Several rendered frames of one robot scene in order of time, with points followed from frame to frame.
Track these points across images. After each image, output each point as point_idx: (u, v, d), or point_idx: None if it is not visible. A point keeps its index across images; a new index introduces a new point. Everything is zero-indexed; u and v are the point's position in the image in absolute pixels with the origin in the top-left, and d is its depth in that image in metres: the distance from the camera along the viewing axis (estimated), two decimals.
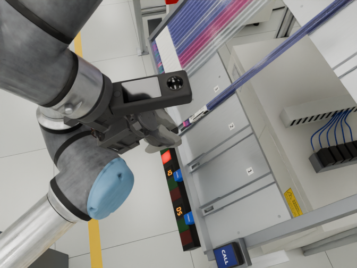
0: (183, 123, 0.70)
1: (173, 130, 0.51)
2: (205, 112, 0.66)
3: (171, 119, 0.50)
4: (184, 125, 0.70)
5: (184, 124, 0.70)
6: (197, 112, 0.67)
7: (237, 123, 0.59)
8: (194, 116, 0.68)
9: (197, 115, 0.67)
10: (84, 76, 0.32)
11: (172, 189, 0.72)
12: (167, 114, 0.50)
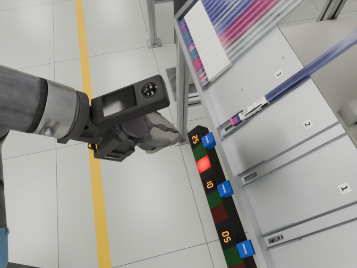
0: (230, 120, 0.53)
1: (174, 134, 0.51)
2: (263, 106, 0.50)
3: (169, 123, 0.50)
4: (231, 122, 0.53)
5: (231, 122, 0.53)
6: (252, 105, 0.51)
7: (317, 119, 0.43)
8: (246, 111, 0.51)
9: (252, 109, 0.51)
10: (55, 100, 0.34)
11: (214, 207, 0.55)
12: (164, 119, 0.50)
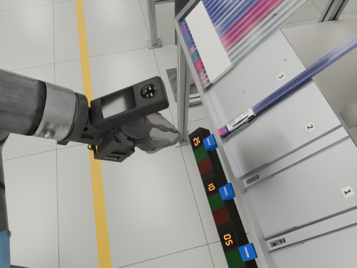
0: (218, 131, 0.55)
1: (174, 134, 0.51)
2: (249, 117, 0.51)
3: (169, 123, 0.50)
4: (220, 133, 0.54)
5: (220, 132, 0.54)
6: (239, 117, 0.52)
7: (320, 122, 0.42)
8: (234, 122, 0.53)
9: (239, 120, 0.52)
10: (54, 103, 0.34)
11: (216, 209, 0.55)
12: (164, 119, 0.50)
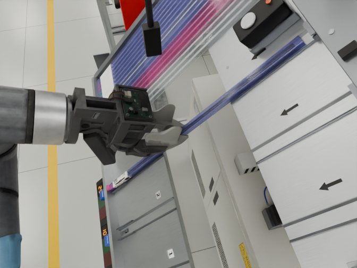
0: (107, 186, 0.65)
1: None
2: (126, 178, 0.61)
3: None
4: (107, 189, 0.64)
5: (107, 188, 0.64)
6: (119, 177, 0.62)
7: (163, 192, 0.53)
8: (116, 181, 0.63)
9: (119, 179, 0.62)
10: None
11: (105, 252, 0.65)
12: (164, 147, 0.49)
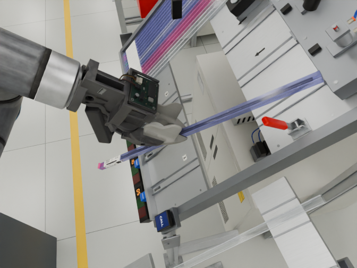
0: (98, 164, 0.66)
1: (177, 135, 0.50)
2: (118, 162, 0.62)
3: None
4: (98, 166, 0.65)
5: (98, 166, 0.65)
6: (112, 159, 0.63)
7: None
8: (108, 161, 0.63)
9: (111, 161, 0.63)
10: None
11: (134, 175, 0.89)
12: (161, 142, 0.49)
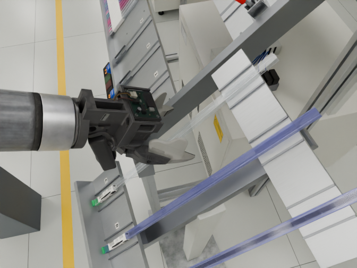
0: None
1: (185, 153, 0.48)
2: None
3: None
4: None
5: None
6: None
7: (152, 42, 0.76)
8: None
9: None
10: None
11: None
12: (168, 160, 0.46)
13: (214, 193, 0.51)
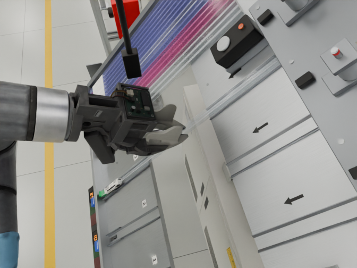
0: None
1: None
2: None
3: None
4: None
5: None
6: None
7: (149, 201, 0.55)
8: None
9: None
10: None
11: (95, 257, 0.68)
12: (164, 146, 0.48)
13: None
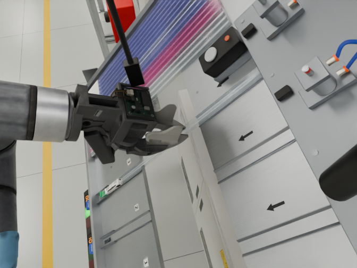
0: None
1: None
2: None
3: None
4: None
5: None
6: None
7: (141, 205, 0.57)
8: None
9: None
10: None
11: (91, 259, 0.69)
12: (164, 146, 0.48)
13: None
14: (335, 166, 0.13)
